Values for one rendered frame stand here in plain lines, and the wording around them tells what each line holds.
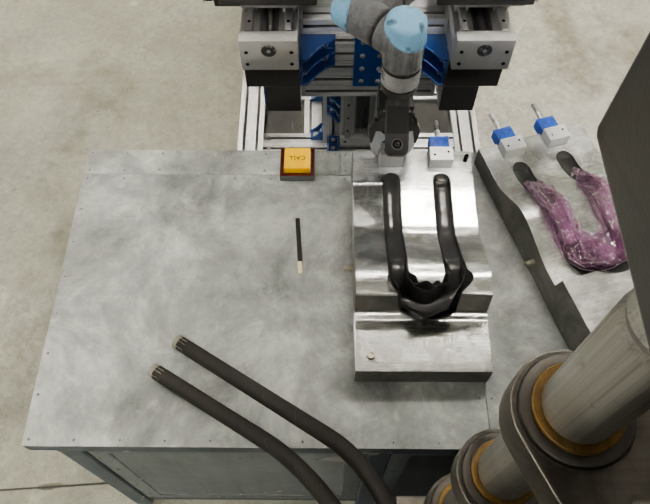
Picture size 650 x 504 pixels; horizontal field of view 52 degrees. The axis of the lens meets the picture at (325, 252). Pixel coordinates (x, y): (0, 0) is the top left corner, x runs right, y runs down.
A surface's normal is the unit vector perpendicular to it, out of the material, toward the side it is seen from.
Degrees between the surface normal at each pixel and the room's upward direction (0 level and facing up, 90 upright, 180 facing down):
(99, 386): 0
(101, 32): 0
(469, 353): 0
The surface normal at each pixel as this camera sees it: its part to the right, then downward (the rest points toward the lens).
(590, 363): -0.99, 0.11
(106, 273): 0.00, -0.50
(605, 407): -0.55, 0.73
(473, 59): 0.00, 0.87
